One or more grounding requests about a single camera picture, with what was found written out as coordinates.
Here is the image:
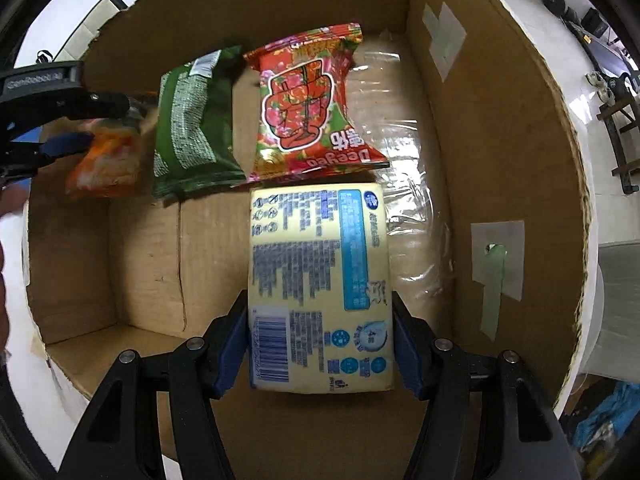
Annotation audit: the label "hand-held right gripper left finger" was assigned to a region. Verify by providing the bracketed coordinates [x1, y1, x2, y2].
[59, 290, 250, 480]

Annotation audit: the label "black exercise machine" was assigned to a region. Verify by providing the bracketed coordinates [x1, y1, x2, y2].
[567, 7, 637, 78]

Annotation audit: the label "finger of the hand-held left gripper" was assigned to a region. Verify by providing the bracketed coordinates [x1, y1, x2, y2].
[82, 90, 147, 122]
[39, 131, 97, 160]

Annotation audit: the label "white shoes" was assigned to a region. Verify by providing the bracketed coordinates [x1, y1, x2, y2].
[586, 71, 618, 103]

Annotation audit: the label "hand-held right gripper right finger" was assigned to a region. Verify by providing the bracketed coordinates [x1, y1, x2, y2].
[392, 292, 584, 480]

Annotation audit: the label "white padded chair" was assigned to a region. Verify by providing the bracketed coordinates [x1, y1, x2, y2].
[52, 0, 128, 60]

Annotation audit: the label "yellow tissue pack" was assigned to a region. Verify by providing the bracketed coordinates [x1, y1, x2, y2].
[248, 183, 396, 394]

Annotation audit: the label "blue cloth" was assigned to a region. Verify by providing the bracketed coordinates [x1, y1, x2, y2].
[572, 382, 640, 453]

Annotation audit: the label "clear plastic wrapped package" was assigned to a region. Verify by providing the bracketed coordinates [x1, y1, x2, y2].
[344, 29, 457, 342]

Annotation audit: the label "orange snack packet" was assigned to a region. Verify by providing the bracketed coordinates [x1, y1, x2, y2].
[65, 117, 146, 200]

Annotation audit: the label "cardboard box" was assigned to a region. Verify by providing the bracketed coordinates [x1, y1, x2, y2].
[22, 0, 594, 467]

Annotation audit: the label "red snack packet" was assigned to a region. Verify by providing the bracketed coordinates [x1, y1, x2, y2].
[243, 22, 390, 182]

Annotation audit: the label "green snack packet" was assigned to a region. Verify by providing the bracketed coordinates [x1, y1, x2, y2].
[151, 44, 247, 206]

